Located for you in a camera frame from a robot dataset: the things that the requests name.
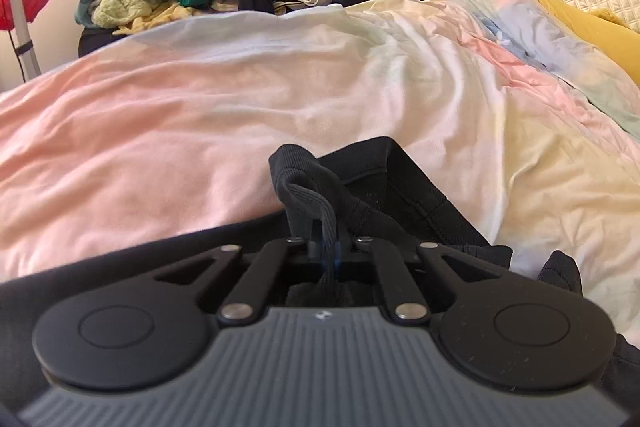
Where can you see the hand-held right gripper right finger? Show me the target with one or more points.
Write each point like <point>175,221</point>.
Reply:
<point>360,252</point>

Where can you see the pastel blanket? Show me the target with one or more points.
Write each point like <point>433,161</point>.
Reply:
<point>200,107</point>

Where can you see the light green knit cloth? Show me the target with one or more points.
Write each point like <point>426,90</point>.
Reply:
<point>120,7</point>

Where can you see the black pants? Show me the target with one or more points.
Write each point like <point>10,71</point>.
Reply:
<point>380,177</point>

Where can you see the pale yellow cloth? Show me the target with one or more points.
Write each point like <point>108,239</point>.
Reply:
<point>160,17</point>

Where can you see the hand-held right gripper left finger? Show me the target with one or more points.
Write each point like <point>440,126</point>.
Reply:
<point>315,242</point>

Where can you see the yellow pillow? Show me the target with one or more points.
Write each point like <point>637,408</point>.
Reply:
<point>590,27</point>

